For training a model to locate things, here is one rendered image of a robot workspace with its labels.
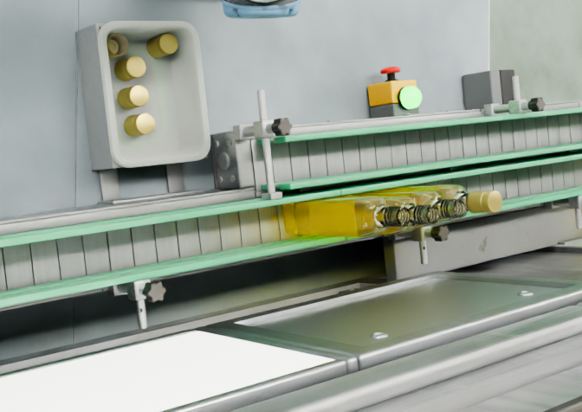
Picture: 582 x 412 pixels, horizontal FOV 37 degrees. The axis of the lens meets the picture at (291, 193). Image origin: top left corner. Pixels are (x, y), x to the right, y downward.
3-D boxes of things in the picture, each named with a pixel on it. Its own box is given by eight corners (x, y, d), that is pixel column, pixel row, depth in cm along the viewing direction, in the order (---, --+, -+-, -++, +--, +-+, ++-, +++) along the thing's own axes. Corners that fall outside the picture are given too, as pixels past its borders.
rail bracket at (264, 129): (239, 201, 140) (285, 199, 130) (228, 95, 139) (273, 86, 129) (255, 198, 142) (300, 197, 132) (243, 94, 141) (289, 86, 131)
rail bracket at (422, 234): (385, 263, 159) (439, 267, 149) (382, 226, 159) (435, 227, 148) (402, 260, 162) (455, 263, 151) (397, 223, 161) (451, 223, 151)
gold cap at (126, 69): (113, 59, 140) (125, 54, 137) (132, 59, 142) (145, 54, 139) (115, 81, 140) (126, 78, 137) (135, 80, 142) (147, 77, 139)
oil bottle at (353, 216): (284, 235, 146) (369, 238, 128) (280, 202, 145) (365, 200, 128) (311, 230, 149) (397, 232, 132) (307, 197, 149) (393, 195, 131)
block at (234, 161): (215, 190, 146) (237, 189, 140) (208, 133, 145) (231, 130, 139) (233, 188, 148) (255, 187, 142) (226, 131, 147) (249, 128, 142)
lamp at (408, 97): (398, 110, 169) (409, 108, 167) (396, 86, 169) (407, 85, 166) (415, 108, 172) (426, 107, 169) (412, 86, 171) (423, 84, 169)
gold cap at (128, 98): (116, 87, 140) (128, 84, 137) (136, 87, 142) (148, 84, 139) (118, 109, 140) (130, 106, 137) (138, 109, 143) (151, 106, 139)
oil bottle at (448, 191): (363, 221, 156) (451, 222, 139) (359, 189, 156) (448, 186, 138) (386, 217, 159) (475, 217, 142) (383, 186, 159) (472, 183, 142)
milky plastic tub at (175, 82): (91, 171, 139) (114, 169, 132) (74, 30, 138) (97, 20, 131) (187, 161, 149) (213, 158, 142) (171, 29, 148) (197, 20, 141)
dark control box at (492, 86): (463, 112, 191) (493, 108, 184) (460, 75, 190) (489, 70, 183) (488, 109, 195) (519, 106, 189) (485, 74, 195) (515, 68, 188)
